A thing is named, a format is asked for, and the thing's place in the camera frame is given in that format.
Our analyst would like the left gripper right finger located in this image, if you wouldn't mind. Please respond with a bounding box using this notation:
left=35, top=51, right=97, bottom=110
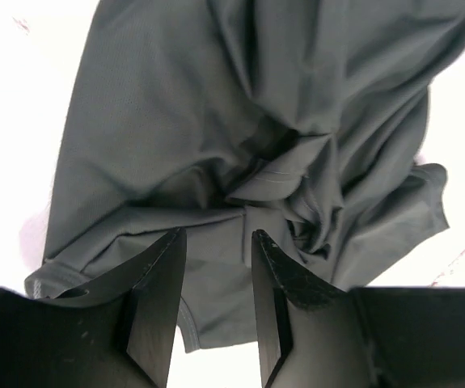
left=252, top=230, right=465, bottom=387

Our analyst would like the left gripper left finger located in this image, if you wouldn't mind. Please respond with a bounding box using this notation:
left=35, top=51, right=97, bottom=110
left=0, top=229, right=186, bottom=387

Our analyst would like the grey t shirt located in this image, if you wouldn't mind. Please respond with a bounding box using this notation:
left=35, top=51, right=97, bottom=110
left=25, top=1, right=465, bottom=352

